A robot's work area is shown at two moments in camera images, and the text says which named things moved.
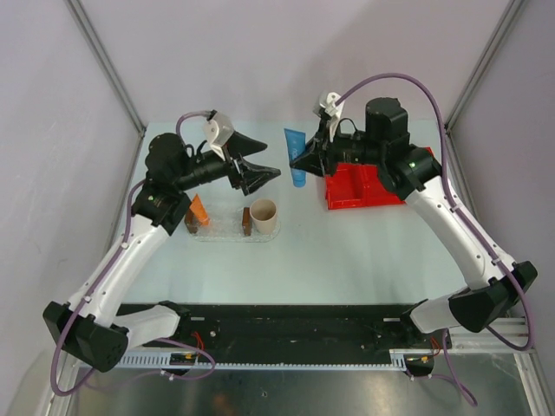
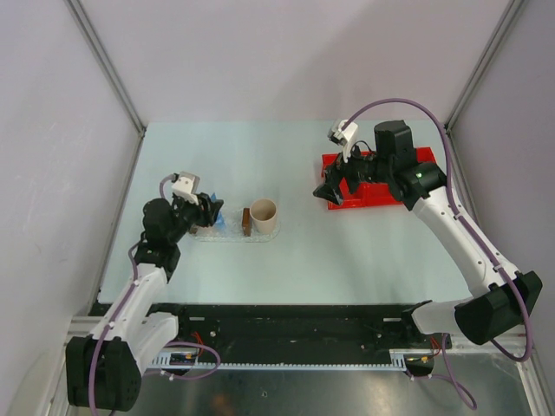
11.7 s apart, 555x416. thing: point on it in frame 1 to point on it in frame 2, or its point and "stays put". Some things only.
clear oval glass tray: (226, 225) stays put
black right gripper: (319, 154) to (334, 173)
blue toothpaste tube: (296, 142) to (219, 223)
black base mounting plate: (289, 328) stays put
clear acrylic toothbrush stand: (225, 221) stays put
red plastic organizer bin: (360, 185) stays put
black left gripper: (251, 175) to (205, 216)
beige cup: (264, 213) stays put
